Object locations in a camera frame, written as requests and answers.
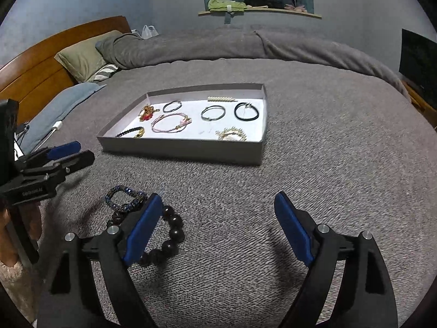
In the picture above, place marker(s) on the person's left hand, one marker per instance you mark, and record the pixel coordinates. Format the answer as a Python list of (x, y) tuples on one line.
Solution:
[(32, 218)]

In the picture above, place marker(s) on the wooden television stand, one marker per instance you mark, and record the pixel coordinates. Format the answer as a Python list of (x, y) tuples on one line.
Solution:
[(414, 95)]

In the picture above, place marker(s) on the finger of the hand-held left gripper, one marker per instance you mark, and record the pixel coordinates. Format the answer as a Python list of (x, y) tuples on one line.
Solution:
[(65, 149), (80, 160)]

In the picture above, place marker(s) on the grey knit bed blanket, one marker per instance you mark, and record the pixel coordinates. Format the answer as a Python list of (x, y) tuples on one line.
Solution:
[(307, 160)]

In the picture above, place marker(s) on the black cloth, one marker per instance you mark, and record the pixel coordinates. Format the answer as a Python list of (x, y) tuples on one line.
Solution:
[(259, 0)]

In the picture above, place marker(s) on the grey duvet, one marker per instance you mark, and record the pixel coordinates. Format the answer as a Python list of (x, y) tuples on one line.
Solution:
[(222, 46)]

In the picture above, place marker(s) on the silver bangle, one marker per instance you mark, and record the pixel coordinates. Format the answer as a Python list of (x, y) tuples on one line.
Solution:
[(202, 112)]

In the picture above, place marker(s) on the thin dark bangle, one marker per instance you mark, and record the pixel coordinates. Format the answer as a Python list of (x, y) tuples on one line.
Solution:
[(164, 107)]

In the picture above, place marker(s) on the green pillow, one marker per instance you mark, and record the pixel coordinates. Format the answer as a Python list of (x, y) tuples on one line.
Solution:
[(82, 58)]

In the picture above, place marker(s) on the white plastic bag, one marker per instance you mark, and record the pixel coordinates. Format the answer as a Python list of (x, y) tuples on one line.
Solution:
[(148, 32)]

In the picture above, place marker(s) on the pink cloth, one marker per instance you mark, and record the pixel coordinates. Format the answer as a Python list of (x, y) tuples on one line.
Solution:
[(295, 6)]

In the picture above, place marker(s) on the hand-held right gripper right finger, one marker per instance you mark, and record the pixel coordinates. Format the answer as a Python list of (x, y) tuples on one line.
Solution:
[(293, 229)]

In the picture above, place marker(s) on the grey cardboard box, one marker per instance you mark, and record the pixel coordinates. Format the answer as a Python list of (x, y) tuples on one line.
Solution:
[(177, 150)]

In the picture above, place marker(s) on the wooden window shelf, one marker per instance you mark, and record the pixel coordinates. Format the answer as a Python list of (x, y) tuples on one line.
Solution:
[(259, 11)]

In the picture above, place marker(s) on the striped pillow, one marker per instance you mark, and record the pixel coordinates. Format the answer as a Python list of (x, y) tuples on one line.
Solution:
[(106, 71)]

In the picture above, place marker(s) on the wooden headboard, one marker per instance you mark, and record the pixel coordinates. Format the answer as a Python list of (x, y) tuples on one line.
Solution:
[(34, 75)]

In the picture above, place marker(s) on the gold pearl hairpin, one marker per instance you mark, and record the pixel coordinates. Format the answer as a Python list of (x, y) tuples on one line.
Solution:
[(218, 99)]

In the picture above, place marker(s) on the black television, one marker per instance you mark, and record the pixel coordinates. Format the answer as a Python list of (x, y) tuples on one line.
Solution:
[(420, 61)]

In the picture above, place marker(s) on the green cloth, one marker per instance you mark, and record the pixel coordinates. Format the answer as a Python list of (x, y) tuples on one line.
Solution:
[(222, 3)]

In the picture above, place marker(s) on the blue blanket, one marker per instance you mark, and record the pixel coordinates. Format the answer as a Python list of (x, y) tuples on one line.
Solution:
[(61, 106)]

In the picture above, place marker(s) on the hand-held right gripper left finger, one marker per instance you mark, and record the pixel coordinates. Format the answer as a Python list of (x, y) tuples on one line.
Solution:
[(143, 229)]

